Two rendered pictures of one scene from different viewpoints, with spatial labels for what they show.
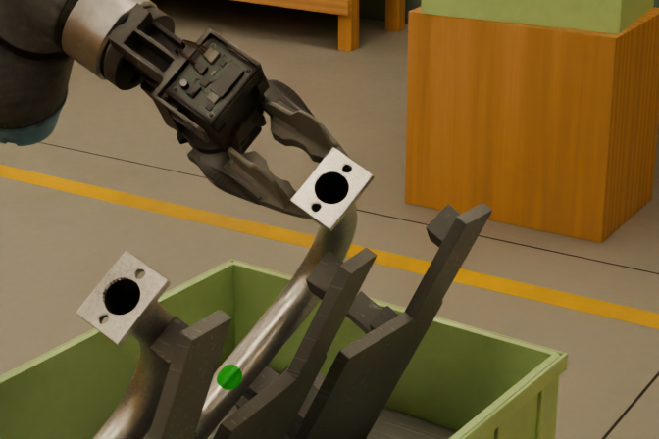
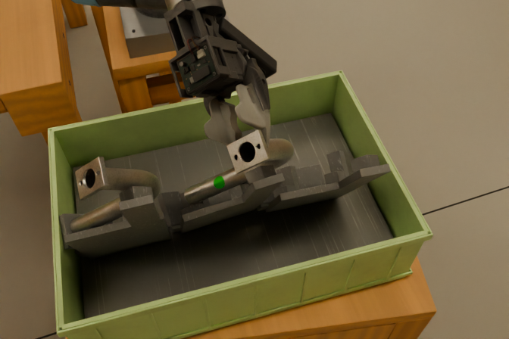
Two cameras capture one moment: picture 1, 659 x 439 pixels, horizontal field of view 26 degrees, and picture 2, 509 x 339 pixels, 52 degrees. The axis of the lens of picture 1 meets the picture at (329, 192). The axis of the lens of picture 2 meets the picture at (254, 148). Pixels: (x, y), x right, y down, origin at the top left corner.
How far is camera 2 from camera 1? 0.79 m
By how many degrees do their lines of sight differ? 44
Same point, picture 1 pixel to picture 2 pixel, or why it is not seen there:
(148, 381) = not seen: hidden behind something
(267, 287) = (345, 95)
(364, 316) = (332, 163)
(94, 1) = not seen: outside the picture
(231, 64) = (206, 66)
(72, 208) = not seen: outside the picture
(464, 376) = (393, 200)
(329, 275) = (254, 178)
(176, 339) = (127, 197)
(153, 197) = not seen: outside the picture
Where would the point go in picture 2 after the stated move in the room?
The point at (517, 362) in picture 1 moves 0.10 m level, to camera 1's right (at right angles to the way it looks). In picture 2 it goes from (411, 218) to (464, 250)
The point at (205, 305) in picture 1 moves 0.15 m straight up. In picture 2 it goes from (315, 89) to (322, 34)
